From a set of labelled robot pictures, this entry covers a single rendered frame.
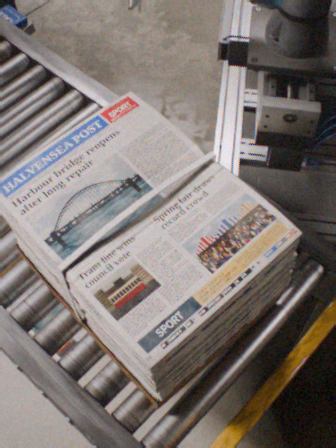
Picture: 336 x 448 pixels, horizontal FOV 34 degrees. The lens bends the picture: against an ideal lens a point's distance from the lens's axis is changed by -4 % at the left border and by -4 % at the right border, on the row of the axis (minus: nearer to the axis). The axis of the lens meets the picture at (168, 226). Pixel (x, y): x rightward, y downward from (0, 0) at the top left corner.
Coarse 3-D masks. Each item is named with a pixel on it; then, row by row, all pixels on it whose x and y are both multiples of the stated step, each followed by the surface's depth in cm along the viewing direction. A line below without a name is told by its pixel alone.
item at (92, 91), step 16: (0, 16) 138; (0, 32) 135; (16, 32) 135; (16, 48) 133; (32, 48) 132; (48, 64) 129; (64, 64) 128; (64, 80) 126; (80, 80) 125; (96, 80) 125; (96, 96) 123; (112, 96) 123; (304, 224) 105; (304, 240) 103; (320, 240) 103; (304, 256) 103; (320, 256) 101; (320, 288) 106
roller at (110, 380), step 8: (104, 368) 91; (112, 368) 90; (96, 376) 90; (104, 376) 90; (112, 376) 89; (120, 376) 90; (88, 384) 89; (96, 384) 89; (104, 384) 89; (112, 384) 89; (120, 384) 90; (88, 392) 89; (96, 392) 88; (104, 392) 88; (112, 392) 89; (104, 400) 88
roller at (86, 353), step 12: (84, 336) 94; (72, 348) 93; (84, 348) 92; (96, 348) 92; (60, 360) 91; (72, 360) 91; (84, 360) 91; (96, 360) 93; (72, 372) 90; (84, 372) 92
